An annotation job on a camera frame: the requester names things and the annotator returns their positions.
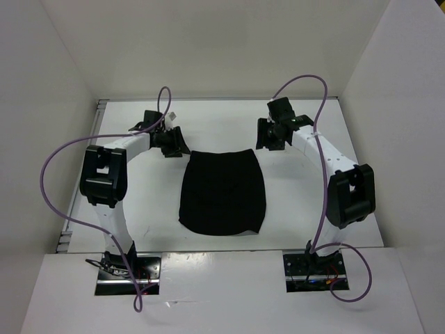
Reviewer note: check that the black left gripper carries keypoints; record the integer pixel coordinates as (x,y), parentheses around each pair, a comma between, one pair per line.
(179,145)

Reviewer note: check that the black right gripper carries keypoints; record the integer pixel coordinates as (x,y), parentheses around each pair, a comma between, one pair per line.
(263,124)

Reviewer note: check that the black skirt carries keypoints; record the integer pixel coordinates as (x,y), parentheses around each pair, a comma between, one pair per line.
(223,194)

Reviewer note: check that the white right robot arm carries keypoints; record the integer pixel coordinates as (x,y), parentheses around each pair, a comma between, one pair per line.
(348,188)

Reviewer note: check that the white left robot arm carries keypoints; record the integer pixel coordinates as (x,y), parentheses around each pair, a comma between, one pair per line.
(104,180)

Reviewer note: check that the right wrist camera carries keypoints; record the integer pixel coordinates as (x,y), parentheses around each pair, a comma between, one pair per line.
(280,110)

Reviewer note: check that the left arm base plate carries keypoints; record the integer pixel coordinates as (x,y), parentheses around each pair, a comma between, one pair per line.
(115,281)

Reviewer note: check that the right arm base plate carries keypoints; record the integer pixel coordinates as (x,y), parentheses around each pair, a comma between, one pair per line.
(303,275)

